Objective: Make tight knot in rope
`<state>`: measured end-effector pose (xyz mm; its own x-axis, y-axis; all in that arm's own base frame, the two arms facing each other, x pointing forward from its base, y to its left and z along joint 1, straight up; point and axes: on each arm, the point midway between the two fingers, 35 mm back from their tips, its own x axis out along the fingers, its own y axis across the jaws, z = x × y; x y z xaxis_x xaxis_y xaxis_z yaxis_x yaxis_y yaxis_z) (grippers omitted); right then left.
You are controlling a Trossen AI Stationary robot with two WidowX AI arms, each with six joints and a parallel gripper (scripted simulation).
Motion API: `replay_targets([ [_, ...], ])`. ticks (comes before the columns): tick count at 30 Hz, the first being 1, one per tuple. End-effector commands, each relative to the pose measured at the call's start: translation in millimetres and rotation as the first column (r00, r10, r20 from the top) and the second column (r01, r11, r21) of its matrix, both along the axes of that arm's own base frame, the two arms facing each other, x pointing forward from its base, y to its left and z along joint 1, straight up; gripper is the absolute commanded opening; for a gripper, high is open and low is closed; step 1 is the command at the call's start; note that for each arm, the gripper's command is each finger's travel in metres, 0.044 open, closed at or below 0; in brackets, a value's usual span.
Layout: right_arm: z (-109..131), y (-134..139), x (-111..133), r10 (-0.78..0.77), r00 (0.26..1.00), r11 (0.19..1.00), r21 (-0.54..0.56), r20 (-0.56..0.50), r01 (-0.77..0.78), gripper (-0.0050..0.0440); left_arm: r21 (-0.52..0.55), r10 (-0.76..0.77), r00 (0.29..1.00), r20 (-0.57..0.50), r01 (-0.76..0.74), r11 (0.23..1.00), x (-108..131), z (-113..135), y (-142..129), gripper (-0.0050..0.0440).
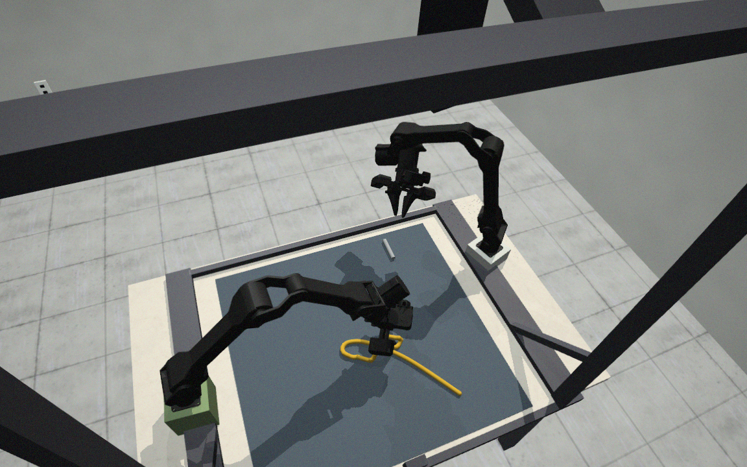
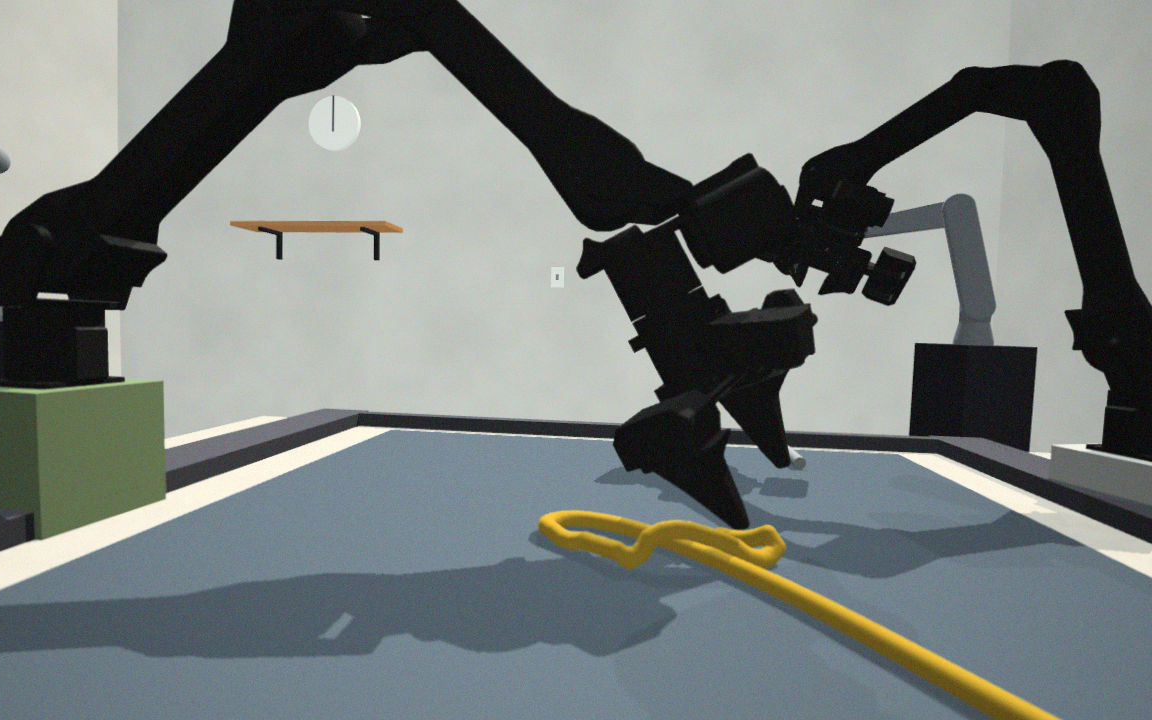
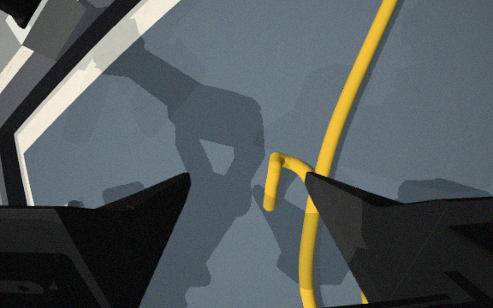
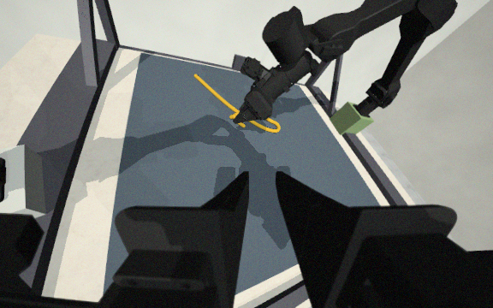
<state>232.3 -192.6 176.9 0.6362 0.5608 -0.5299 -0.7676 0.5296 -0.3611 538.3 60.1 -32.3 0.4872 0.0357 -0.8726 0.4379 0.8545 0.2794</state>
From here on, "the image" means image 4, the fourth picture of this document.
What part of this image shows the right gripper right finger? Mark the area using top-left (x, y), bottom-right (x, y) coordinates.
top-left (276, 171), bottom-right (457, 308)

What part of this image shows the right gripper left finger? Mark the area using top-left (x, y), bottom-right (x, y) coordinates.
top-left (115, 171), bottom-right (249, 308)

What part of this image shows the blue-grey mat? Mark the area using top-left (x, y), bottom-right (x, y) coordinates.
top-left (103, 53), bottom-right (380, 295)

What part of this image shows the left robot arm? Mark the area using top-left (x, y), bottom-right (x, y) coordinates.
top-left (240, 0), bottom-right (458, 118)

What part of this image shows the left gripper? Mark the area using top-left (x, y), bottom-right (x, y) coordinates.
top-left (233, 64), bottom-right (292, 124)

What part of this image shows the yellow rope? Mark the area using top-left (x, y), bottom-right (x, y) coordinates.
top-left (194, 74), bottom-right (280, 133)

